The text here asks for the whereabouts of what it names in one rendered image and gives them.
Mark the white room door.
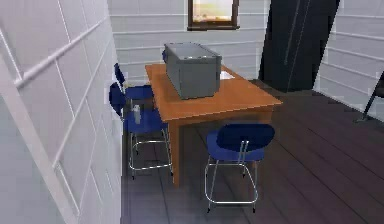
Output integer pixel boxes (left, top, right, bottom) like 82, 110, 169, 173
0, 0, 123, 224

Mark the small grey bottle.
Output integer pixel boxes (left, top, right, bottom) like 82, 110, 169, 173
132, 104, 142, 125

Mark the orange wooden table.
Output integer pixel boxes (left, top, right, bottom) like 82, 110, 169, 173
144, 63, 283, 189

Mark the brown framed window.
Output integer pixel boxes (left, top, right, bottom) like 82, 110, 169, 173
186, 0, 241, 32

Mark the white paper sheet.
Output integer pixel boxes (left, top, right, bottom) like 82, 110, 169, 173
219, 70, 236, 81

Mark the black floor lamp stand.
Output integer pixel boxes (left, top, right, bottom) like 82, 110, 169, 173
355, 70, 384, 124

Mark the grey metal box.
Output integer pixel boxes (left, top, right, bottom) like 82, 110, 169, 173
163, 41, 223, 101

